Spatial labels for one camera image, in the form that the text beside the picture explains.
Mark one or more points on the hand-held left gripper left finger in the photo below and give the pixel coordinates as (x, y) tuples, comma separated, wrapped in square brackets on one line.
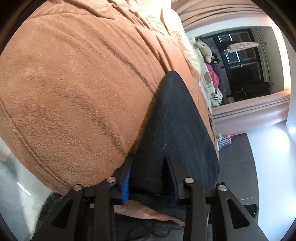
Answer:
[(126, 187)]

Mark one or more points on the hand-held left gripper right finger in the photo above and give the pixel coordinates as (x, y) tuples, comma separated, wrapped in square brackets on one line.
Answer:
[(172, 183)]

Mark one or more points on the black pants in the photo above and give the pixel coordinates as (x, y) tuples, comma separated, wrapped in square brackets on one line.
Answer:
[(175, 120)]

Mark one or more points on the person's leg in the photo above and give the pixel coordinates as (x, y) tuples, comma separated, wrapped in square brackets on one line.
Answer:
[(150, 231)]

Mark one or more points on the dark fuzzy rug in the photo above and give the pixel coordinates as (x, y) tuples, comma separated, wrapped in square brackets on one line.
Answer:
[(49, 206)]

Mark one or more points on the black and white cloth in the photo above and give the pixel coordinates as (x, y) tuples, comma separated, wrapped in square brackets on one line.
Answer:
[(216, 97)]

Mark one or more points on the pink plush toy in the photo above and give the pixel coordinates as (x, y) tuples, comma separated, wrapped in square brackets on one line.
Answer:
[(214, 77)]

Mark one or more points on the grey cushion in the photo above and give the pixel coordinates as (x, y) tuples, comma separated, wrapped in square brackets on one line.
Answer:
[(223, 81)]

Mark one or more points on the orange fleece blanket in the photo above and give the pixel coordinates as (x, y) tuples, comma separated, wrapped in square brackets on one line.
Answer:
[(69, 81)]

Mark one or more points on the black plush toy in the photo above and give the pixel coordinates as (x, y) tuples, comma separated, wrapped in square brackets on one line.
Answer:
[(215, 59)]

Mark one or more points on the dark window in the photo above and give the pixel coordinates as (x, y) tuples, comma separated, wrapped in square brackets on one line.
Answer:
[(247, 69)]

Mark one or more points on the beige plush toy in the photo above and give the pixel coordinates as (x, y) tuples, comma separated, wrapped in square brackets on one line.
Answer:
[(204, 49)]

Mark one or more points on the floral hanging garment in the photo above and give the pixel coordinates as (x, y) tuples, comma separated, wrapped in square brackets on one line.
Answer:
[(240, 46)]

